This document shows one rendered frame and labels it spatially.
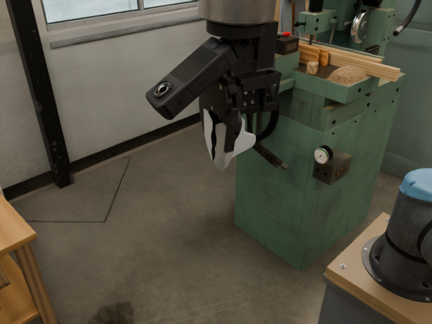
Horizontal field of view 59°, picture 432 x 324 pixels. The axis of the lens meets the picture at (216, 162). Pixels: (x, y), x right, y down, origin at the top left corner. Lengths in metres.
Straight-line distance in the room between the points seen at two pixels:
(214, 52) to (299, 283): 1.44
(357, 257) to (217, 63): 0.77
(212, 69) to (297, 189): 1.18
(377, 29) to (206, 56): 1.18
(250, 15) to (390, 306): 0.77
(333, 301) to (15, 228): 0.98
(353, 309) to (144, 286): 0.96
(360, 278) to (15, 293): 1.21
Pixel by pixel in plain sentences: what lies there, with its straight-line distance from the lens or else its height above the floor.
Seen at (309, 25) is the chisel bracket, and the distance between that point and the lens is 1.50.
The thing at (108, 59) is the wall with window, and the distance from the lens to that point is 2.42.
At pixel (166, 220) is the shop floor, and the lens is 2.07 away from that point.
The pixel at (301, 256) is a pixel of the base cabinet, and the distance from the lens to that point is 1.78.
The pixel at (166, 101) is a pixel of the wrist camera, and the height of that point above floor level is 1.17.
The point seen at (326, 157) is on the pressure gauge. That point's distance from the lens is 1.36.
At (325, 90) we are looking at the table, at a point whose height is 0.87.
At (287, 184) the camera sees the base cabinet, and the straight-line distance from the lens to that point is 1.61.
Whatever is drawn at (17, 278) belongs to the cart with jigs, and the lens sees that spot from 1.72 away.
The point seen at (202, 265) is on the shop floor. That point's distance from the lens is 1.83.
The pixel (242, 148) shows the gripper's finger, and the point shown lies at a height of 1.07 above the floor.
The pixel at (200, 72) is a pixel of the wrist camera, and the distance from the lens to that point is 0.44.
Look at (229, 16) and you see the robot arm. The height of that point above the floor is 1.25.
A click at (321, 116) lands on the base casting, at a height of 0.77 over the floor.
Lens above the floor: 1.34
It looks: 32 degrees down
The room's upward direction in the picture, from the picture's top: straight up
